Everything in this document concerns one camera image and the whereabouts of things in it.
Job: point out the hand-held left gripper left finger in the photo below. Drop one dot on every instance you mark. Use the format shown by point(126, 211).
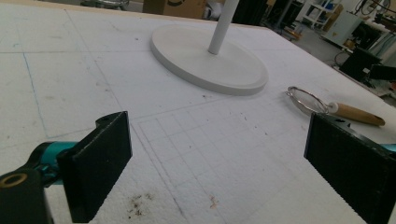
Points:
point(96, 168)

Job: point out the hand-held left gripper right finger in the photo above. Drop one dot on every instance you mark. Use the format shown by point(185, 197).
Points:
point(351, 168)

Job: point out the white rack stand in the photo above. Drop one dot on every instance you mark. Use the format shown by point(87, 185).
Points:
point(205, 62)

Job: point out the white foam mat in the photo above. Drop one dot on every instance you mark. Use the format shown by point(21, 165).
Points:
point(93, 77)

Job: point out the black monitor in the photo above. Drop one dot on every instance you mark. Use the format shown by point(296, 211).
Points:
point(358, 63)

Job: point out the white cabinet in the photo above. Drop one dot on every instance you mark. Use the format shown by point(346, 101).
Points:
point(341, 28)

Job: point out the white shelf unit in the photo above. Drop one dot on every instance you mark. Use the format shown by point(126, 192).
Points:
point(314, 12)

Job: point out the brown cardboard box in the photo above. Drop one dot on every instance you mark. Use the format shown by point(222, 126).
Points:
point(174, 8)

